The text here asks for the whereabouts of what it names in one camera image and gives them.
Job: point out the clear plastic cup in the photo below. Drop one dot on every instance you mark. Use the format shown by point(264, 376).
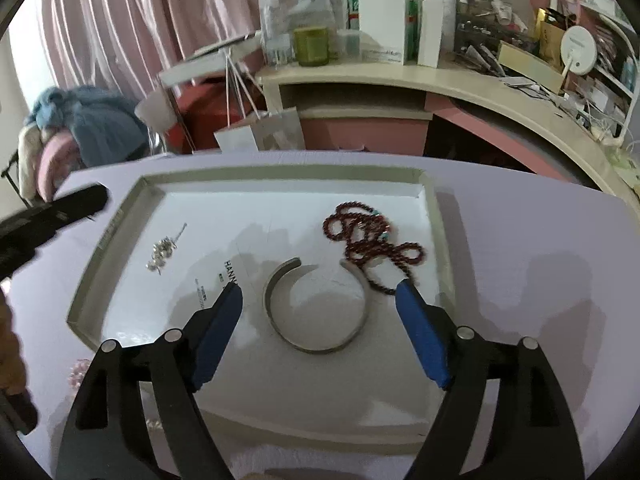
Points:
point(348, 44)

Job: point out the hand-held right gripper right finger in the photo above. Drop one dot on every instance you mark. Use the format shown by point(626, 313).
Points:
point(420, 330)

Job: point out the round white mirror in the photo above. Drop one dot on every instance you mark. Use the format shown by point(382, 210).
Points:
point(578, 47)

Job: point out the white spray bottle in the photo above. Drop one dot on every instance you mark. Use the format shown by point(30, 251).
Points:
point(446, 0)

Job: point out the white power strip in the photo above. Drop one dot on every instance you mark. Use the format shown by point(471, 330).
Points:
point(607, 137)

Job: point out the person's left hand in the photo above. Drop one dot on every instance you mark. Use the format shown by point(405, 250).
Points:
point(10, 345)

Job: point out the cluttered cosmetics organizer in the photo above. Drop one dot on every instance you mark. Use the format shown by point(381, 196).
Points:
point(490, 30)

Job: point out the grey cardboard tray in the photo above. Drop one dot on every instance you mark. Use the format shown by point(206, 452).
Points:
point(300, 210)

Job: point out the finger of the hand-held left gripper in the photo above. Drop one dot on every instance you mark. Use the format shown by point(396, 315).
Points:
point(60, 212)

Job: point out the blue cloth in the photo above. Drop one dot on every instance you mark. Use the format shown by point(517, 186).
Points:
point(95, 125)

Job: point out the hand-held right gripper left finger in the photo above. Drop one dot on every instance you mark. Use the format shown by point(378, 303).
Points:
point(220, 330)

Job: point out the tall white box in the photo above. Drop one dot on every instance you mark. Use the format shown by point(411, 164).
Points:
point(430, 30)

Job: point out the wide silver bangle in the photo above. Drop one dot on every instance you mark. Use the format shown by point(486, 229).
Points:
point(270, 305)

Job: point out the white paper bag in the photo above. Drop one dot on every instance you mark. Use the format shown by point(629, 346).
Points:
point(270, 132)

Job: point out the wide white box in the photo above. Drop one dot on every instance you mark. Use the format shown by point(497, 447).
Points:
point(381, 25)

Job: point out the green jar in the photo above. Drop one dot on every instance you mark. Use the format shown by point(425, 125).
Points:
point(311, 47)

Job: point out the small silver earrings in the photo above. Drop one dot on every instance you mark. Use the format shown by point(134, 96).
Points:
point(161, 250)

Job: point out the cream curved desk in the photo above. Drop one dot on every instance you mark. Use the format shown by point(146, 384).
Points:
point(400, 77)

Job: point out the flat gold box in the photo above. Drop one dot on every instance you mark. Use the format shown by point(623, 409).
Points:
point(525, 62)

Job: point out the pink chair cushion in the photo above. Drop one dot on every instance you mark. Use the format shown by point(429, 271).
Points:
point(52, 160)

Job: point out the gold gift bag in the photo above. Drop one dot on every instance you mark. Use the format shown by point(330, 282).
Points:
point(550, 35)

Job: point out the green box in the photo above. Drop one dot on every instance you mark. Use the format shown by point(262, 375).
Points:
point(412, 30)

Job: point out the white desk lamp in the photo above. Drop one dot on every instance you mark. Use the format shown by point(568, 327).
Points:
point(631, 85)

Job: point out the bag of plastic packets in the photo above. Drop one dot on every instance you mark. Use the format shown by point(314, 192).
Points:
point(295, 5)

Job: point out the white wall shelf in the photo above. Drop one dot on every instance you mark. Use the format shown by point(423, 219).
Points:
point(610, 77)

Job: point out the pink curtain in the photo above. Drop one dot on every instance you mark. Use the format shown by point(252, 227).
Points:
point(125, 20)

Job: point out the red box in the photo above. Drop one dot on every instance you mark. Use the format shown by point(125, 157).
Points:
point(200, 105)

